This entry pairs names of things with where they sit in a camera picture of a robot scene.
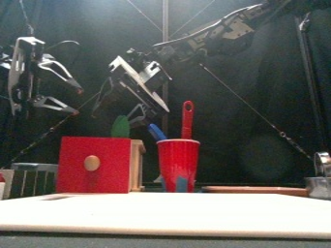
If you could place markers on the dark metal frame strut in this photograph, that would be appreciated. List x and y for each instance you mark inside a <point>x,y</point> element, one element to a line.
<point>312,84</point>

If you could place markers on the blue tape piece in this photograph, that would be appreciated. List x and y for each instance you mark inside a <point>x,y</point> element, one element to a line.
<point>182,184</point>

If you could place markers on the red front wooden drawer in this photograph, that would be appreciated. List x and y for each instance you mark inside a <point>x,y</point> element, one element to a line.
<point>107,151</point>

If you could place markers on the light wooden box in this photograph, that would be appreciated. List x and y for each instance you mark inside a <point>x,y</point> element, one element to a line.
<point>138,164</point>

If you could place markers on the vertical metal frame rod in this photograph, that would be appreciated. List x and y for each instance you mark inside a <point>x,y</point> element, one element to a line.
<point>166,13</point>

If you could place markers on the red plastic cup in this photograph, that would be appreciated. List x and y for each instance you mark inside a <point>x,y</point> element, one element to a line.
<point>179,161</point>

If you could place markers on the pink square plate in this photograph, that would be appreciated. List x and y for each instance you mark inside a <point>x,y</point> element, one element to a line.
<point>254,190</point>

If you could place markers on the small metal cup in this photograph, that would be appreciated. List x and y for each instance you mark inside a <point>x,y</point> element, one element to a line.
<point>321,187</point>

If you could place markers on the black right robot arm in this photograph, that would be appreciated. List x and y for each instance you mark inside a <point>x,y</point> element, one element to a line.
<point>233,29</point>

